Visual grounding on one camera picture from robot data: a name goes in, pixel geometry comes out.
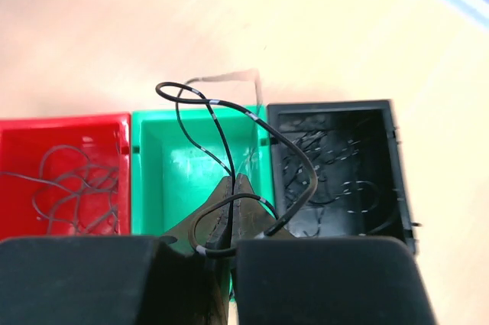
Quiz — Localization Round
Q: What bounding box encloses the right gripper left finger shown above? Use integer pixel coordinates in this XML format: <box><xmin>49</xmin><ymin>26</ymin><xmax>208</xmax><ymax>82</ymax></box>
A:
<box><xmin>0</xmin><ymin>174</ymin><xmax>235</xmax><ymax>325</ymax></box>

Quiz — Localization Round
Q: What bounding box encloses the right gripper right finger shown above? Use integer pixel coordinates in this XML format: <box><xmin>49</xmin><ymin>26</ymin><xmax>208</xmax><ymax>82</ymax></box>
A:
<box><xmin>233</xmin><ymin>178</ymin><xmax>436</xmax><ymax>324</ymax></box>

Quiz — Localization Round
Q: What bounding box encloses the black plastic bin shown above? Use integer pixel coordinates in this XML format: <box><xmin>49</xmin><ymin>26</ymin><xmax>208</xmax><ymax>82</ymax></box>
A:
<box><xmin>267</xmin><ymin>99</ymin><xmax>416</xmax><ymax>253</ymax></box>

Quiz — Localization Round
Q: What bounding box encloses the green plastic bin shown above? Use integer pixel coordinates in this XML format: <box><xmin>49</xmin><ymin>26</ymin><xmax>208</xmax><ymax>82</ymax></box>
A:
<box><xmin>131</xmin><ymin>107</ymin><xmax>274</xmax><ymax>236</ymax></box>

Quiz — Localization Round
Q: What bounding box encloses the red plastic bin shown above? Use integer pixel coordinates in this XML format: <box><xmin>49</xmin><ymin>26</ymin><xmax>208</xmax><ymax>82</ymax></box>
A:
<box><xmin>1</xmin><ymin>113</ymin><xmax>131</xmax><ymax>239</ymax></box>

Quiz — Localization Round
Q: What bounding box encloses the black wire with white marks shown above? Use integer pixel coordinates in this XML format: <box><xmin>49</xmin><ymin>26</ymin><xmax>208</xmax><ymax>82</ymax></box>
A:
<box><xmin>154</xmin><ymin>68</ymin><xmax>320</xmax><ymax>259</ymax></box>

